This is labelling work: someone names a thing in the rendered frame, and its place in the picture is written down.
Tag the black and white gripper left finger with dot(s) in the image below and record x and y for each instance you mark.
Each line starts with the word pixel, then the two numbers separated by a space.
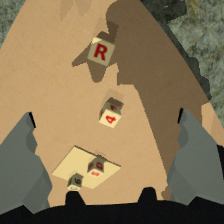
pixel 24 181

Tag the cream block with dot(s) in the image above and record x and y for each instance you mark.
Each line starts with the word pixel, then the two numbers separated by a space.
pixel 95 168
pixel 74 183
pixel 101 51
pixel 109 115

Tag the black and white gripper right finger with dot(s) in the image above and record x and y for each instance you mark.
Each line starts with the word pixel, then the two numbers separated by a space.
pixel 196 175

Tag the pale yellow mat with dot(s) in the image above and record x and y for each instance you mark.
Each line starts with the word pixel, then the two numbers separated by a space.
pixel 76 163

